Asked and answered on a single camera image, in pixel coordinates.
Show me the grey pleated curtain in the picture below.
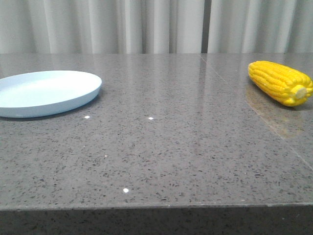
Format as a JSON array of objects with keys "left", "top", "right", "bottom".
[{"left": 0, "top": 0, "right": 313, "bottom": 54}]

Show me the yellow toy corn cob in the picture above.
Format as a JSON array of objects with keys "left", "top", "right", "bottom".
[{"left": 248, "top": 61, "right": 313, "bottom": 107}]

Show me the light blue round plate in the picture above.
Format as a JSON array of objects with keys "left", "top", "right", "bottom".
[{"left": 0, "top": 70, "right": 102, "bottom": 118}]

